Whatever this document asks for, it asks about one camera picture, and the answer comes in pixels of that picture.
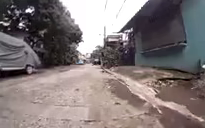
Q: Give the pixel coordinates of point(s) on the vehicle under grey cover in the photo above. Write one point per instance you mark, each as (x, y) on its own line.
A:
(10, 53)

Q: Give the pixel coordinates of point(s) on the grey concrete road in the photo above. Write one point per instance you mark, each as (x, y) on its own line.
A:
(63, 96)

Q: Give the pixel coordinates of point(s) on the teal blue building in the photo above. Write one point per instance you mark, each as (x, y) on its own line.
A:
(176, 33)

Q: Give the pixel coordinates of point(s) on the pole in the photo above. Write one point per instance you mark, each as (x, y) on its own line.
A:
(104, 35)

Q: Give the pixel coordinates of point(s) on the distant buildings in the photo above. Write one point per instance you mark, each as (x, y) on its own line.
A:
(114, 39)

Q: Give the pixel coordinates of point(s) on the bushes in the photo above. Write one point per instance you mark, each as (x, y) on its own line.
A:
(111, 55)

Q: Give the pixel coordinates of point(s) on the raised concrete verge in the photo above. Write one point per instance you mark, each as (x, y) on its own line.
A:
(163, 86)

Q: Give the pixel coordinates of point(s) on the row of trees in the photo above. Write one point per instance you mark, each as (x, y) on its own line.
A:
(46, 30)

